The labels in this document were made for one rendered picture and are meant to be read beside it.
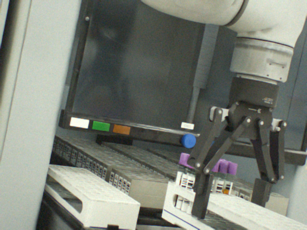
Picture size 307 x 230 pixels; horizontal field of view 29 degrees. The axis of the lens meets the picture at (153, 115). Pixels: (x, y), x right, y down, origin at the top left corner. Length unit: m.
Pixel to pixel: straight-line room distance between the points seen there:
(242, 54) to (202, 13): 0.10
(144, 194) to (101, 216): 0.22
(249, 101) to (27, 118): 0.45
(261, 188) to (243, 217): 0.15
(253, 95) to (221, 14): 0.13
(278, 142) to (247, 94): 0.11
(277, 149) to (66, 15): 0.48
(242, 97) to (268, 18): 0.12
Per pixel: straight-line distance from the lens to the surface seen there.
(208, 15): 0.88
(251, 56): 0.92
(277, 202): 1.46
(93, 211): 1.06
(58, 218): 1.14
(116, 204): 1.07
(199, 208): 0.93
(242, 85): 0.92
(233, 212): 0.87
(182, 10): 0.86
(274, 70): 0.92
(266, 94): 0.92
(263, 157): 0.97
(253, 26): 0.91
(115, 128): 1.20
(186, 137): 1.26
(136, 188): 1.26
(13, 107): 1.16
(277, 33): 0.92
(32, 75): 1.16
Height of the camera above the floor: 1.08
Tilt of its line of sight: 3 degrees down
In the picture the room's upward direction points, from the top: 12 degrees clockwise
